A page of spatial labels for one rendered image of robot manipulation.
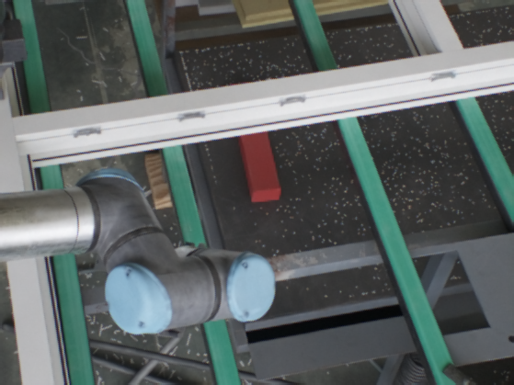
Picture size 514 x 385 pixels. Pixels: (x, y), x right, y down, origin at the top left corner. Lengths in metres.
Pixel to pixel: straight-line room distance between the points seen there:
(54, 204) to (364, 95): 0.79
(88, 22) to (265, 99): 1.51
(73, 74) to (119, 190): 1.78
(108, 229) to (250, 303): 0.21
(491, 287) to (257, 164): 0.60
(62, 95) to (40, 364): 1.62
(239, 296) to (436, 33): 0.85
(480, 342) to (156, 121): 0.67
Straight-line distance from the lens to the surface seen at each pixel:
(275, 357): 1.91
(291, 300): 1.93
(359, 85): 1.83
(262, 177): 2.04
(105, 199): 1.28
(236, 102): 1.76
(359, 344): 1.95
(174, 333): 1.42
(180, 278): 1.24
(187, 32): 2.33
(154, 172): 2.76
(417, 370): 2.02
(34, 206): 1.23
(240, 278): 1.27
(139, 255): 1.25
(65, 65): 3.09
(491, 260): 1.75
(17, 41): 1.66
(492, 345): 1.67
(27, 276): 1.56
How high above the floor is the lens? 2.27
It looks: 55 degrees down
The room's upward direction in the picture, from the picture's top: 7 degrees clockwise
